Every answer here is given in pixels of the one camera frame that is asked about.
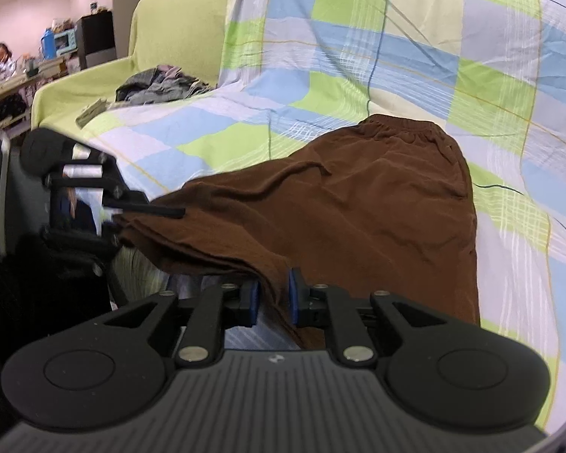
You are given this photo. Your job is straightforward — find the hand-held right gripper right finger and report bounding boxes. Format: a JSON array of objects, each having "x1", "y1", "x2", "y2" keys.
[{"x1": 286, "y1": 267, "x2": 456, "y2": 368}]

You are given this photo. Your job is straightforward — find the plaid blanket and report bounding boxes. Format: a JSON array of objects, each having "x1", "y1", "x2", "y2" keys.
[{"x1": 82, "y1": 0, "x2": 566, "y2": 436}]

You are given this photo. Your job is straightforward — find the cream garment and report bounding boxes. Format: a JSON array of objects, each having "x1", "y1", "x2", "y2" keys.
[{"x1": 75, "y1": 97, "x2": 110, "y2": 128}]

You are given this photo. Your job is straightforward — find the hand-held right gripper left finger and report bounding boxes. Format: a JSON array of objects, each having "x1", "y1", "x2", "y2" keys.
[{"x1": 88, "y1": 279, "x2": 261, "y2": 368}]

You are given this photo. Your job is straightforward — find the brown pants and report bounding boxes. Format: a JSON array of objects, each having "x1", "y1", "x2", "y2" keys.
[{"x1": 113, "y1": 114, "x2": 482, "y2": 351}]

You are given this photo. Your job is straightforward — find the dark grey garment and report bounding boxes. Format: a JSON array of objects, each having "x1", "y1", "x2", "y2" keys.
[{"x1": 115, "y1": 68, "x2": 171, "y2": 104}]

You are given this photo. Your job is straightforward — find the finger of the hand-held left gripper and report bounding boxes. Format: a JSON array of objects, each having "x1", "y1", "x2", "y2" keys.
[
  {"x1": 41, "y1": 225, "x2": 122, "y2": 256},
  {"x1": 46, "y1": 150, "x2": 186, "y2": 220}
]

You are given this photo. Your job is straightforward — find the black fridge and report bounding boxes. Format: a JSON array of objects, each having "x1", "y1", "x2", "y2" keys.
[{"x1": 77, "y1": 10, "x2": 116, "y2": 69}]

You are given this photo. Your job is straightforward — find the light blue microwave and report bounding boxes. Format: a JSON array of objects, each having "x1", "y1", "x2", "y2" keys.
[{"x1": 51, "y1": 28, "x2": 77, "y2": 54}]

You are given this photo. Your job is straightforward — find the wooden table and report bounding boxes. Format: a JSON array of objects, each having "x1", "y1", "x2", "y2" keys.
[{"x1": 0, "y1": 55, "x2": 69, "y2": 139}]

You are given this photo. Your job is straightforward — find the green covered sofa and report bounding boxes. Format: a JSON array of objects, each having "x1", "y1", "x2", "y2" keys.
[{"x1": 30, "y1": 0, "x2": 242, "y2": 129}]

